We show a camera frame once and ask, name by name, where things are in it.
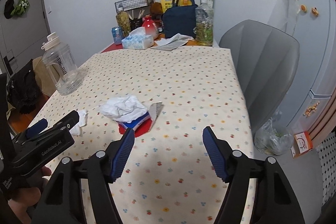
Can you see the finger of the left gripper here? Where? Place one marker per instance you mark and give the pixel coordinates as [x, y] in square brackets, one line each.
[37, 128]
[67, 122]

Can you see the pink curtain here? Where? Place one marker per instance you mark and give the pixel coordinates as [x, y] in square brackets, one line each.
[324, 123]

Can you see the printed paper scrap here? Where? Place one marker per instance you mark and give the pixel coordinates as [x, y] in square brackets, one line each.
[154, 111]

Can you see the left hand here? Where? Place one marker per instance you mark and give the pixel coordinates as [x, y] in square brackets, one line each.
[27, 197]

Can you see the blue tissue packet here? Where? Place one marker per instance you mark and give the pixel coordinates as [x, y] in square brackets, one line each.
[136, 123]

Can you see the grey door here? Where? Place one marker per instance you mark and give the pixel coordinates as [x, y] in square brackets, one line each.
[22, 36]

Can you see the white plastic bags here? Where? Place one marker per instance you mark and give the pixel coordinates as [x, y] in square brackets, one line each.
[76, 130]

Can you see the orange white box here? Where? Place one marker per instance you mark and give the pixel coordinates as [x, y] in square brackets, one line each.
[301, 145]

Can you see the white tissue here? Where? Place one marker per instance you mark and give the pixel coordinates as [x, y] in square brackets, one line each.
[123, 109]

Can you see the black wire basket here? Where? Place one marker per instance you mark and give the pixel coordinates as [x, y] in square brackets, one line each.
[128, 5]

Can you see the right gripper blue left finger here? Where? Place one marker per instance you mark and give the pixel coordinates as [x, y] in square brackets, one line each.
[119, 152]

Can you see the blue tissue box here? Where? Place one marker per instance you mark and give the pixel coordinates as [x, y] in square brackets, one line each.
[138, 40]

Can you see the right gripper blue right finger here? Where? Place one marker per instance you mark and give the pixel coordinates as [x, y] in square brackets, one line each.
[217, 150]

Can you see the clear large water jug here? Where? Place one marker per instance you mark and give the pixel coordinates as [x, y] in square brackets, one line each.
[60, 65]

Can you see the floral tablecloth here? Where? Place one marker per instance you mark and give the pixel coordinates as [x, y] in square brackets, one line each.
[168, 177]

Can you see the papers on table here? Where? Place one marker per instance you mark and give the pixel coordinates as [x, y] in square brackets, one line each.
[172, 43]

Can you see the clear bottle with greens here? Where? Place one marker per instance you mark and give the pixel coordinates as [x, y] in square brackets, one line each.
[204, 14]

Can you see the navy lunch bag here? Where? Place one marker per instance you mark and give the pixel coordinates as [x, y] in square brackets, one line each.
[180, 20]

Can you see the blue drink can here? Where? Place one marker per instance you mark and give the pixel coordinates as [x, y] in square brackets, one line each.
[117, 35]

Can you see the white refrigerator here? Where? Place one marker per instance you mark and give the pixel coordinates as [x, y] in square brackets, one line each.
[312, 24]

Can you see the jar with yellow contents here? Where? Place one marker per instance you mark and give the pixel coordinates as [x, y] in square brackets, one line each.
[122, 18]

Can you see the grey upholstered chair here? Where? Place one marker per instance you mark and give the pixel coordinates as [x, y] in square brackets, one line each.
[266, 60]

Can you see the clear plastic bag on floor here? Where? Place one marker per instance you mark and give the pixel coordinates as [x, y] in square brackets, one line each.
[273, 139]

